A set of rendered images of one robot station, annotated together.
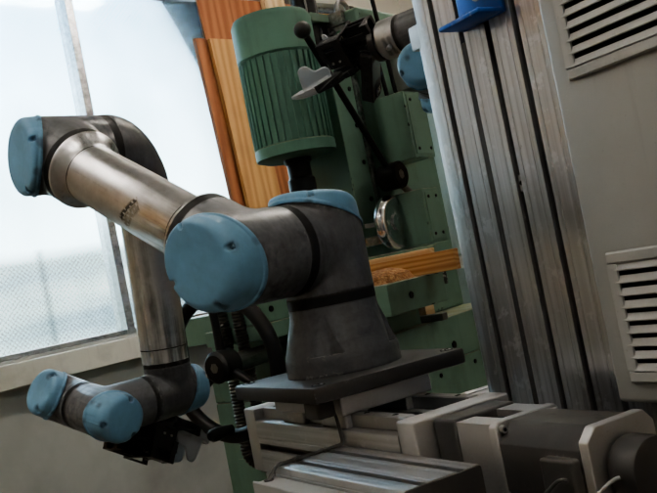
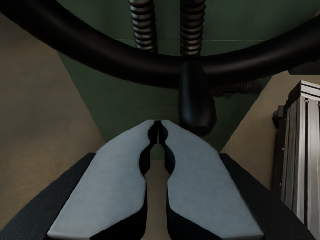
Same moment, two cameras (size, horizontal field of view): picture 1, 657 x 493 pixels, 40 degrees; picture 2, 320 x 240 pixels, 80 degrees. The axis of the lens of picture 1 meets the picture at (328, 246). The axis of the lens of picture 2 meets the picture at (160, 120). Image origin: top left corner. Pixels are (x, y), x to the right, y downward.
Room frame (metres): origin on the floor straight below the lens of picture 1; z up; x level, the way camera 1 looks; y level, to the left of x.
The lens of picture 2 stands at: (1.60, 0.33, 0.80)
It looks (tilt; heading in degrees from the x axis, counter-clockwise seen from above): 58 degrees down; 323
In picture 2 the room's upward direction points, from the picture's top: 1 degrees clockwise
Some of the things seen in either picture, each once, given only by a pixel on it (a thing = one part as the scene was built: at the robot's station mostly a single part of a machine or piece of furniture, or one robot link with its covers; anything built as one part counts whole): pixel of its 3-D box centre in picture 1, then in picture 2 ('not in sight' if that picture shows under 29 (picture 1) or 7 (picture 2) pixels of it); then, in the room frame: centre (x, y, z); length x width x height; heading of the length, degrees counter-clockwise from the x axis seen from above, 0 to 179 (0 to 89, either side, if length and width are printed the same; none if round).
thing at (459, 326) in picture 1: (369, 347); not in sight; (2.05, -0.04, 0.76); 0.57 x 0.45 x 0.09; 143
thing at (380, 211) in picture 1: (392, 222); not in sight; (1.98, -0.15, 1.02); 0.12 x 0.03 x 0.12; 143
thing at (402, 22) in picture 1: (427, 26); not in sight; (1.63, -0.25, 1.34); 0.11 x 0.08 x 0.09; 53
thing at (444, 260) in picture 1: (330, 282); not in sight; (1.94, 0.01, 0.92); 0.62 x 0.02 x 0.04; 53
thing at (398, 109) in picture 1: (405, 128); not in sight; (2.03, -0.22, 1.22); 0.09 x 0.08 x 0.15; 143
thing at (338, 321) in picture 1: (337, 330); not in sight; (1.18, 0.01, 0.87); 0.15 x 0.15 x 0.10
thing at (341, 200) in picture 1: (316, 243); not in sight; (1.18, 0.01, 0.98); 0.13 x 0.12 x 0.14; 135
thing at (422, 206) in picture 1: (417, 218); not in sight; (2.01, -0.21, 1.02); 0.09 x 0.07 x 0.12; 53
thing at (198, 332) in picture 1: (285, 315); not in sight; (1.88, 0.12, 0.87); 0.61 x 0.30 x 0.06; 53
